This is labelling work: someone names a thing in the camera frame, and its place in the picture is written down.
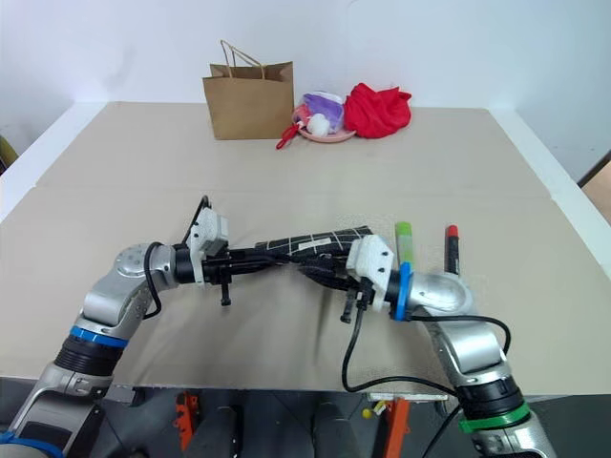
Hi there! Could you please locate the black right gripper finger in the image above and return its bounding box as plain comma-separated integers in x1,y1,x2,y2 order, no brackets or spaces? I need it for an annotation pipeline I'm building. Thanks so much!
297,269,357,294
305,256,355,277

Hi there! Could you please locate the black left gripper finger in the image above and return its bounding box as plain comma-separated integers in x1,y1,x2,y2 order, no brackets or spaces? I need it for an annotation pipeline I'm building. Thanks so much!
231,262,293,278
230,251,282,264

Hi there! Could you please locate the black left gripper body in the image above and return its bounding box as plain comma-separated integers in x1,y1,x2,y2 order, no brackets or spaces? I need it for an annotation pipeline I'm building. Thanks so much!
201,254,236,307

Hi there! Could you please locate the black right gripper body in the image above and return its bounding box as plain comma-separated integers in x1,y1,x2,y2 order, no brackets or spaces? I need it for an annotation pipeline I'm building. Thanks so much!
339,274,379,325

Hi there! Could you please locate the black grid pouch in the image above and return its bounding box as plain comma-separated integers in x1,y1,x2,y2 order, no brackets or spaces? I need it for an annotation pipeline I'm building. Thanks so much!
255,225,376,293

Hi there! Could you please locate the green highlighter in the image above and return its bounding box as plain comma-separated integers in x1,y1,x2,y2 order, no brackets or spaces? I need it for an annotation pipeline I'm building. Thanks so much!
393,220,415,268

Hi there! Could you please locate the red marker with black body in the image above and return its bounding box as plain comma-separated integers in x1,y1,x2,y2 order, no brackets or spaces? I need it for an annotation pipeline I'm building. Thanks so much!
443,224,462,279

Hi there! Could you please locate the pink plate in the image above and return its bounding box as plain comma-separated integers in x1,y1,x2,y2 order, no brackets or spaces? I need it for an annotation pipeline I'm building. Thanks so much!
298,124,358,144

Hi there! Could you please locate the dark rounded shape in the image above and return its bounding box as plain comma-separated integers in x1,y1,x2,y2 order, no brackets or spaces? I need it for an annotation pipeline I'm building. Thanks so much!
209,404,250,458
309,401,365,458

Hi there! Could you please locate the orange stand under table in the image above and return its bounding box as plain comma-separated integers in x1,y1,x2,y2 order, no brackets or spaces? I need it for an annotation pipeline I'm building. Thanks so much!
380,398,411,458

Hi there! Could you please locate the brown paper bag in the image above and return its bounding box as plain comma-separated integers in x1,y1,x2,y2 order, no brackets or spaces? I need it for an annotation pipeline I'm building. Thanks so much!
201,39,295,141

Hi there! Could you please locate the red cloth bag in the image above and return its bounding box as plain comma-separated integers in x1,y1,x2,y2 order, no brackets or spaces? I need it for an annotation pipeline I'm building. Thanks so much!
343,82,413,140

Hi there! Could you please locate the yellow object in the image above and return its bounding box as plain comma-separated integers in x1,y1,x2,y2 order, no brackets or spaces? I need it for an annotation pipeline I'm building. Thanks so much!
0,135,20,174

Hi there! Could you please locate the brown cardboard box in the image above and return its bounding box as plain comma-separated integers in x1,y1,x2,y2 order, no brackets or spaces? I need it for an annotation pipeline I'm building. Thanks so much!
577,159,611,217

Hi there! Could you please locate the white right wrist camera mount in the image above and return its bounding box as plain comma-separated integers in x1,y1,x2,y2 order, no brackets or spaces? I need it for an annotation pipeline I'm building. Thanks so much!
345,235,398,312

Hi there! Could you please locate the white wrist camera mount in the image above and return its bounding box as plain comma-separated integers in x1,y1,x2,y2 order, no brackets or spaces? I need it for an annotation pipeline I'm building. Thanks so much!
185,208,231,288
345,235,398,312

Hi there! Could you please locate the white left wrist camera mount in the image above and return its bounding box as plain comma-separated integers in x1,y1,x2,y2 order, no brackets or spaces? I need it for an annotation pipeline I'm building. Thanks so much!
185,208,231,288

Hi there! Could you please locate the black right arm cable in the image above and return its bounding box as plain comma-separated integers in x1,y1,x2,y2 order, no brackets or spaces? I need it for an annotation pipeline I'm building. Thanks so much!
341,279,511,458

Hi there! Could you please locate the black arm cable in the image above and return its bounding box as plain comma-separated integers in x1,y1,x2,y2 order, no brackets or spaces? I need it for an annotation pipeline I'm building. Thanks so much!
141,194,214,321
341,279,511,458

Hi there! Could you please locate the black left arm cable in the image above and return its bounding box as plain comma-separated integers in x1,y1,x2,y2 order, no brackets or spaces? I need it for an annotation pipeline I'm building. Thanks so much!
141,194,214,321

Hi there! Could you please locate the red strap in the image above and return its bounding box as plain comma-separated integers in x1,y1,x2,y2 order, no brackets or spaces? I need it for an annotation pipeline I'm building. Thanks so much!
275,120,306,152

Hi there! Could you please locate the orange bracket under table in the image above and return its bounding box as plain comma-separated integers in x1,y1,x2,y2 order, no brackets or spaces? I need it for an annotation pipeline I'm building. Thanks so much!
173,389,200,452

